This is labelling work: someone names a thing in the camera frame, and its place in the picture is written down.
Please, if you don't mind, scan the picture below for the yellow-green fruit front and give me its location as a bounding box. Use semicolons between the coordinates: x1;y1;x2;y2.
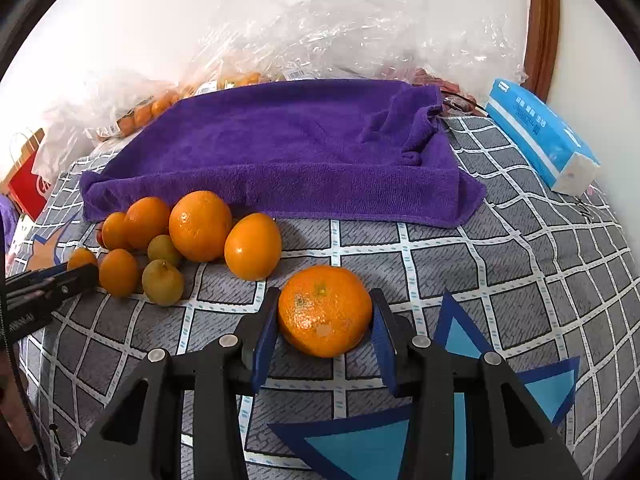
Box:
142;259;184;307

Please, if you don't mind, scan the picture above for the brown wooden door frame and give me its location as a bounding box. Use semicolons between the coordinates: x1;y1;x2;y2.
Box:
524;0;561;102

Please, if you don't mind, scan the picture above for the clear plastic bag heap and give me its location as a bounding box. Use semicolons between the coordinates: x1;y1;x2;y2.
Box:
183;0;527;102

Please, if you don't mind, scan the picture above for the grey checked bedspread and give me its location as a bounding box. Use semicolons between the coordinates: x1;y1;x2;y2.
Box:
18;117;639;479

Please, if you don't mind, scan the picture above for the plastic bag of oranges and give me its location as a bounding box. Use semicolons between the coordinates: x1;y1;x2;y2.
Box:
32;70;266;184

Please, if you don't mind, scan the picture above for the large textured mandarin orange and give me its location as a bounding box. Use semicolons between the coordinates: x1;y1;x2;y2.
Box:
278;266;372;359

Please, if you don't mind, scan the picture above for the red paper shopping bag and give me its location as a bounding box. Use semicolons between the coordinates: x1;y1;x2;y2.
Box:
8;152;51;221

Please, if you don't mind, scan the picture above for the yellow-green fruit back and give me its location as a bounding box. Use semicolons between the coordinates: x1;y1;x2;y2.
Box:
146;234;182;268

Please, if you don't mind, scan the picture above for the smooth oval orange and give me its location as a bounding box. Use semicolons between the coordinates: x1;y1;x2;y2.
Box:
224;212;282;281

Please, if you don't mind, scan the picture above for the small oval kumquat orange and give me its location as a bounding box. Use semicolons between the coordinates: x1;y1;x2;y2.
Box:
99;248;140;298

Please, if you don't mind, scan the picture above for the yellow-green fruit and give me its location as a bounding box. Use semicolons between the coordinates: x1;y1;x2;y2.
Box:
146;234;182;268
142;259;184;307

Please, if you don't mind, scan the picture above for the blue tissue pack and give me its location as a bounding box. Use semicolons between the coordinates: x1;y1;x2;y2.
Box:
486;78;601;196

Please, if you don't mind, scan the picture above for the medium orange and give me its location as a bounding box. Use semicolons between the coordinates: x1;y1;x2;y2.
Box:
124;196;170;250

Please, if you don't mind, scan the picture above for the purple towel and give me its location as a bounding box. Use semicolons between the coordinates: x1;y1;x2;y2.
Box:
80;79;486;229

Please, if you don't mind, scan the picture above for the large round orange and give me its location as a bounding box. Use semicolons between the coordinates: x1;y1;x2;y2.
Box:
169;191;232;262

